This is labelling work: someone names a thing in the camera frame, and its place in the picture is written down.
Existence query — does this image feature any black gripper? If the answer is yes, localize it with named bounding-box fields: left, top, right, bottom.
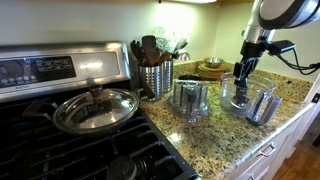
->
left=232, top=39, right=270, bottom=83

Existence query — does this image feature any clear food processor bowl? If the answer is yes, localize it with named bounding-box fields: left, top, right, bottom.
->
left=218, top=71, right=284, bottom=127

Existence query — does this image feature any small steel bowl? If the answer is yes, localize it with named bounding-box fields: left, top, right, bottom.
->
left=202, top=56, right=225, bottom=69

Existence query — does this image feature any round wooden trivet stack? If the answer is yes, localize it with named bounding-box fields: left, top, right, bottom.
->
left=196, top=62, right=231, bottom=81

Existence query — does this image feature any steel ladle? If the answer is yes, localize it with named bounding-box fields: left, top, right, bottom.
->
left=173, top=49, right=191, bottom=63

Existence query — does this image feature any clear food processor lid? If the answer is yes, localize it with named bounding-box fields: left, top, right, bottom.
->
left=167, top=78, right=211, bottom=123

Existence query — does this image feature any green spatula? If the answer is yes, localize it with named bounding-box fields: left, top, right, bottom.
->
left=172, top=37, right=190, bottom=55

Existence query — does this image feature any brown wooden spoon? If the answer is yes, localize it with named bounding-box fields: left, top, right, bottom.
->
left=155, top=51, right=173, bottom=67

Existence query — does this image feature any white kitchen cabinet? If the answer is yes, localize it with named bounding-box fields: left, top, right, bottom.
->
left=225, top=74, right=320, bottom=180

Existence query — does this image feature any under-cabinet light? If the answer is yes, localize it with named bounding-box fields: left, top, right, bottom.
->
left=157, top=0, right=218, bottom=5

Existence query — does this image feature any wide perforated steel utensil holder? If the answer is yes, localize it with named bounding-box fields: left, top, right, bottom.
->
left=137, top=63, right=164, bottom=101

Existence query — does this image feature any dark wooden spatula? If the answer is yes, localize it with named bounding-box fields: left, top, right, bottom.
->
left=141, top=34, right=162, bottom=67

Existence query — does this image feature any black slotted utensil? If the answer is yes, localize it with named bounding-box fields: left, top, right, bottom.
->
left=129, top=39, right=147, bottom=67

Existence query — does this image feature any stainless steel gas stove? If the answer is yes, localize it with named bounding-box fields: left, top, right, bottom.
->
left=0, top=41, right=201, bottom=180

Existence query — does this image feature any shiny steel pan lid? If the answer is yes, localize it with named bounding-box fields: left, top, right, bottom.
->
left=52, top=79, right=141, bottom=135

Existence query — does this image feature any black stove burner cap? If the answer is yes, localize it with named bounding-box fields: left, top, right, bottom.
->
left=106, top=155, right=148, bottom=180

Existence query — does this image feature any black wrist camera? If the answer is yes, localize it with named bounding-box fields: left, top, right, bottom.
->
left=266, top=39, right=297, bottom=57

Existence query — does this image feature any black camera cable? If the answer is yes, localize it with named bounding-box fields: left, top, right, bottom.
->
left=275, top=46, right=320, bottom=76

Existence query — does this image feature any black wall outlet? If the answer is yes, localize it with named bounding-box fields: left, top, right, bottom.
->
left=311, top=92, right=320, bottom=105

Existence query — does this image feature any wire whisk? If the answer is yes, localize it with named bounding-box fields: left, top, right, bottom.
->
left=152, top=26, right=175, bottom=55

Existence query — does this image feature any steel pan wooden handle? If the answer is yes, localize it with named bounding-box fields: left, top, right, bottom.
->
left=21, top=98, right=60, bottom=122

